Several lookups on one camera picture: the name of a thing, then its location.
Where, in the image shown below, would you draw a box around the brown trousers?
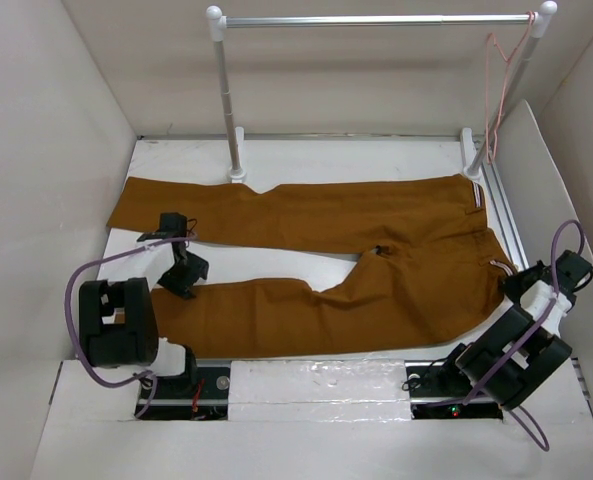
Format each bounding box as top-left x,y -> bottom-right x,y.
108,175 -> 514,358

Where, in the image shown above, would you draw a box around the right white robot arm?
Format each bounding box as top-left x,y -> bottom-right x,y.
419,250 -> 593,416

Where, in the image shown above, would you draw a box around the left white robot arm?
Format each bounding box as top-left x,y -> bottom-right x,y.
64,213 -> 209,397

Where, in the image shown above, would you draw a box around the white clothes rack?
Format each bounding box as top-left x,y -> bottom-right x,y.
204,0 -> 558,185

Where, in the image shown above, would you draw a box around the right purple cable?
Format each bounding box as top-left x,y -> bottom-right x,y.
455,219 -> 586,450

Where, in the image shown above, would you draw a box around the purple cable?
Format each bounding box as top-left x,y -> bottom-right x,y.
455,219 -> 586,450
63,217 -> 200,419

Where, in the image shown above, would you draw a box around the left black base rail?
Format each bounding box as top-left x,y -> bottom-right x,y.
140,361 -> 231,421

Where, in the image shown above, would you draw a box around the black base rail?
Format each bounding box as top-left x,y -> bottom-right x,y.
402,363 -> 503,421
140,361 -> 231,421

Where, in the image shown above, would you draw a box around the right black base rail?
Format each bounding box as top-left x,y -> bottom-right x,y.
402,363 -> 503,421

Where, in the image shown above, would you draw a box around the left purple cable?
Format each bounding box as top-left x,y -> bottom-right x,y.
63,217 -> 200,419

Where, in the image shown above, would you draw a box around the pink wire hanger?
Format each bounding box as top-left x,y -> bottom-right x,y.
483,9 -> 536,166

